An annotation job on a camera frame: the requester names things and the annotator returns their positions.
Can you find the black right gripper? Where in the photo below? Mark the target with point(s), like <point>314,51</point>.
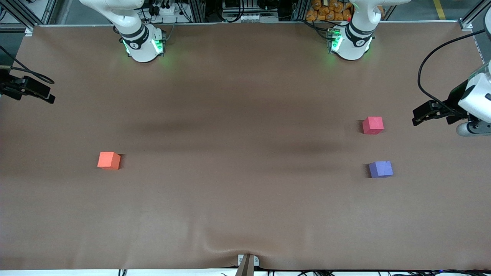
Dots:
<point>7,88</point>

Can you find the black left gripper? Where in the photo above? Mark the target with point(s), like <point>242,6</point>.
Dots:
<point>455,97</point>

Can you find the aluminium frame post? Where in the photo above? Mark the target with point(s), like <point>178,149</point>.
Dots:
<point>197,11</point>
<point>300,10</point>

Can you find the red foam block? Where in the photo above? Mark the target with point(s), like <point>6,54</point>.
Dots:
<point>373,125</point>

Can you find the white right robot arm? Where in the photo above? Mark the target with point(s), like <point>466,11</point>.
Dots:
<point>140,46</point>

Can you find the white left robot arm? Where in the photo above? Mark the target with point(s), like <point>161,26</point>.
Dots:
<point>353,46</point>

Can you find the white corner bracket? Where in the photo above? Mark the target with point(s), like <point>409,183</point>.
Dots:
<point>466,25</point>
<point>29,31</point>

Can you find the orange foam block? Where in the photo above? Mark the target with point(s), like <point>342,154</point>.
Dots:
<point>108,160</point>

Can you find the white connector block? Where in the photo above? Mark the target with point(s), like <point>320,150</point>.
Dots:
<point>255,17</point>

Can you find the aluminium frame strut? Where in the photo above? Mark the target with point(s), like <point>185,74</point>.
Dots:
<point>23,19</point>
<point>475,13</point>

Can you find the perforated metal edge rail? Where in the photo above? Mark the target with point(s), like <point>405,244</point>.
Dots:
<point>477,44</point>

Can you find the brown camera post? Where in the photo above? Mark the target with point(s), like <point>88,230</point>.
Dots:
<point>245,269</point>

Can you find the orange snack bags pile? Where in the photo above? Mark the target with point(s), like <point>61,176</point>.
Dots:
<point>326,11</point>

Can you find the metal clamp bracket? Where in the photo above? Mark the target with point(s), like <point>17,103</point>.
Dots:
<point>241,260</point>

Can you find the white power strip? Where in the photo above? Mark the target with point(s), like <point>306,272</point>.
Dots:
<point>168,10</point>

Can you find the brown table mat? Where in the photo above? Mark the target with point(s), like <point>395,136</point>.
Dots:
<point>245,191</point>

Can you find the purple foam block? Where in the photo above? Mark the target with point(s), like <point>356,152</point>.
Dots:
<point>381,169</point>

